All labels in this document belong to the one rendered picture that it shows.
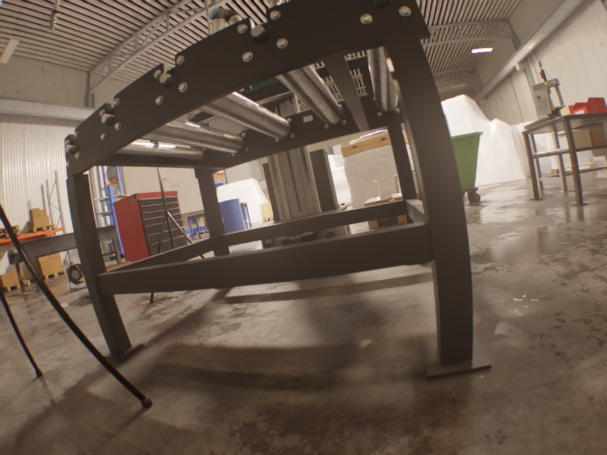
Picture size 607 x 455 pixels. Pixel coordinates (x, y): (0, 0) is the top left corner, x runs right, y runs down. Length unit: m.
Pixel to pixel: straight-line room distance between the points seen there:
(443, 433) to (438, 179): 0.47
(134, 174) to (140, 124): 5.10
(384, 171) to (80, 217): 4.31
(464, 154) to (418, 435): 3.46
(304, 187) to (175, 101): 1.65
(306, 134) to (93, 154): 1.09
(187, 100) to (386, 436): 0.89
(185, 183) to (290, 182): 4.25
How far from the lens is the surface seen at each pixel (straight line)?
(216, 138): 1.46
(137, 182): 5.99
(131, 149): 1.41
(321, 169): 2.40
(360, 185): 4.98
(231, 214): 6.92
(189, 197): 6.32
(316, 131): 1.60
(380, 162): 4.77
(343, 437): 0.58
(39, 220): 10.10
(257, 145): 1.72
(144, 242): 3.30
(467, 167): 3.78
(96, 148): 1.13
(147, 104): 0.92
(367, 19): 0.69
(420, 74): 0.61
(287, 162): 2.35
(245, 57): 0.73
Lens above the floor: 0.43
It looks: 5 degrees down
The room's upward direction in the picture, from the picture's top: 12 degrees counter-clockwise
